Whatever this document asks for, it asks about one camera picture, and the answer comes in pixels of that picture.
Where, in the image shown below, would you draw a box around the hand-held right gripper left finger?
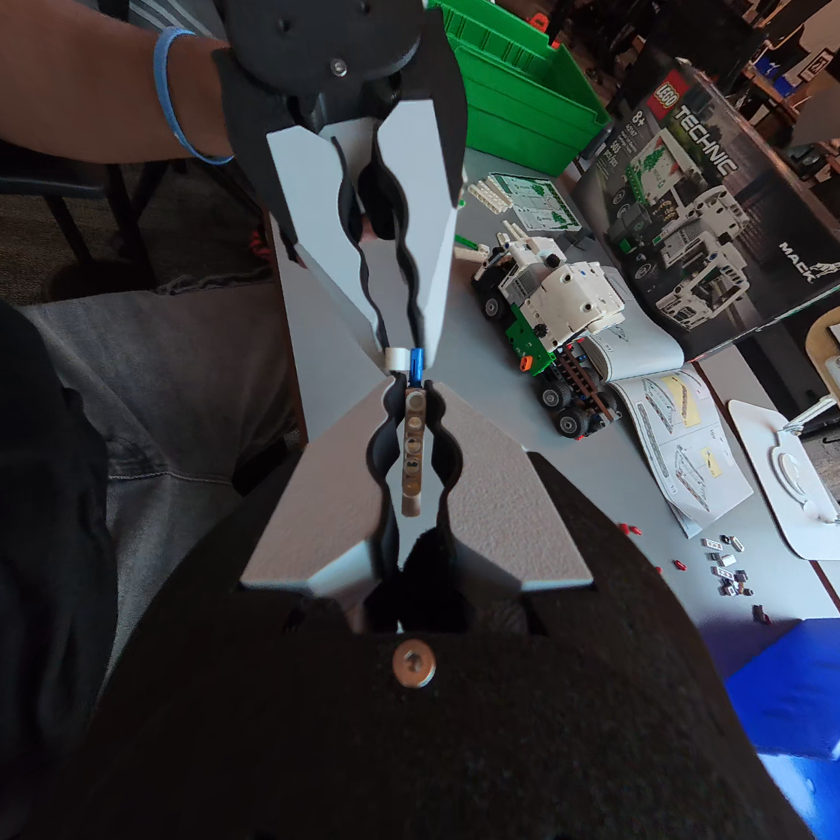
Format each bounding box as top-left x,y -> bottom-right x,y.
240,378 -> 404,632

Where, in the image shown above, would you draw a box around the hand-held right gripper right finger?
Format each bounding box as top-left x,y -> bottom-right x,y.
425,381 -> 595,616

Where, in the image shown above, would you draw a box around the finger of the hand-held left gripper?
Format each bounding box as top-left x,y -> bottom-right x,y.
373,97 -> 458,357
266,123 -> 389,360

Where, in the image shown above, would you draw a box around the white short lego beam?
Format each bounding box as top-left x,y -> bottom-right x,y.
402,388 -> 431,518

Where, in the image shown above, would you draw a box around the person's left forearm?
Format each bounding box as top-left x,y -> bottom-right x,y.
0,0 -> 232,166

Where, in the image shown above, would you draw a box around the loose white lego beams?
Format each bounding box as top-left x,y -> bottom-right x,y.
453,175 -> 515,259

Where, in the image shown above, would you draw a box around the pile of small lego pieces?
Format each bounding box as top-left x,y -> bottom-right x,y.
617,521 -> 773,626

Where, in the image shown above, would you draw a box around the white green lego truck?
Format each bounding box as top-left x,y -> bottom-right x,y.
471,222 -> 629,441

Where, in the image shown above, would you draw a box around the dark lego set box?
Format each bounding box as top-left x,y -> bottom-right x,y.
571,56 -> 840,353

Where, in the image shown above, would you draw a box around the green white sticker sheet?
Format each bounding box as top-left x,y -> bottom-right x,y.
489,172 -> 584,232

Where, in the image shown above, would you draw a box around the green plastic bin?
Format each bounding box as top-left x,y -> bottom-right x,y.
427,0 -> 613,179

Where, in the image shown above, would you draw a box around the blue wristband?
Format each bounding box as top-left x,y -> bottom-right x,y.
152,26 -> 235,166

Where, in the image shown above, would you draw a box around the person's grey trousers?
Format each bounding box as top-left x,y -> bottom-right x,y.
20,282 -> 311,678

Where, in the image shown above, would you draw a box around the instruction booklet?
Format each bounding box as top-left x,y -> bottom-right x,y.
581,266 -> 757,541

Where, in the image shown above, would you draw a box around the group of small grey plates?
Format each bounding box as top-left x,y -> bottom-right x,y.
701,534 -> 755,599

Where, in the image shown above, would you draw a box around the white stand base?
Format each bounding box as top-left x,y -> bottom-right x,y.
728,398 -> 840,563

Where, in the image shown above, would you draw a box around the person's black shirt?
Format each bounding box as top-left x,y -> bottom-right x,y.
0,302 -> 120,840

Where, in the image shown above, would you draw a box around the blue plastic bin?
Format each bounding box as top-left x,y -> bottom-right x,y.
722,617 -> 840,763

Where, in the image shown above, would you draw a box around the wooden clipboard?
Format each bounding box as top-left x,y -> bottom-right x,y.
805,307 -> 840,396

